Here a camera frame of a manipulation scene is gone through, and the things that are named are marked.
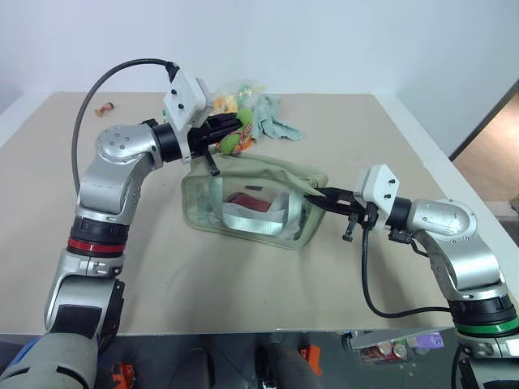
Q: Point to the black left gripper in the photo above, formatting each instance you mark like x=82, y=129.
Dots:
x=200, y=138

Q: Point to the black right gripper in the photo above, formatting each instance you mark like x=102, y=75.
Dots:
x=357, y=212

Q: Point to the green pouch with clear window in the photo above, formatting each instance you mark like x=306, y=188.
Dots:
x=280, y=170

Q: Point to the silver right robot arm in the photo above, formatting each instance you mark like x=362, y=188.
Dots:
x=466, y=251

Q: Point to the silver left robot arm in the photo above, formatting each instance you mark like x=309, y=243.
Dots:
x=109, y=182

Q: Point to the yellow plush in plastic bag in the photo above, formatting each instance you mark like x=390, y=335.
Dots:
x=229, y=101

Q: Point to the white item inside pouch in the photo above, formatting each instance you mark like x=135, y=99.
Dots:
x=280, y=208

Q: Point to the red item inside pouch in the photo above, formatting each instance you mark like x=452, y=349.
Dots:
x=251, y=202

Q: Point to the teal crumpled cloth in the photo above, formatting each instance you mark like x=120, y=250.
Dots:
x=275, y=121

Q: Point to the small green and white object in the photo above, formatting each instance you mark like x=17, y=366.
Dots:
x=164, y=116

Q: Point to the small red and yellow toy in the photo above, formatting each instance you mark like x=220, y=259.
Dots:
x=104, y=108

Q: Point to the silver tray with small items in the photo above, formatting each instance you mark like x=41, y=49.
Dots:
x=385, y=338

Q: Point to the orange and black object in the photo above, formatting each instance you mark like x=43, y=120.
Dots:
x=312, y=358
x=123, y=374

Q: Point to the purple packet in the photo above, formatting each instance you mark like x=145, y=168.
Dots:
x=430, y=340

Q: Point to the brown door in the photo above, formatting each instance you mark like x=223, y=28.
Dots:
x=492, y=133

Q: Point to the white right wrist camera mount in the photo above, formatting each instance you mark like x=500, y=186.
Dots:
x=379, y=186

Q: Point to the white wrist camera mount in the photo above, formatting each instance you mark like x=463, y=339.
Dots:
x=184, y=97
x=379, y=186

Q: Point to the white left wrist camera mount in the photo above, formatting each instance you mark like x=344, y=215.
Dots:
x=184, y=97

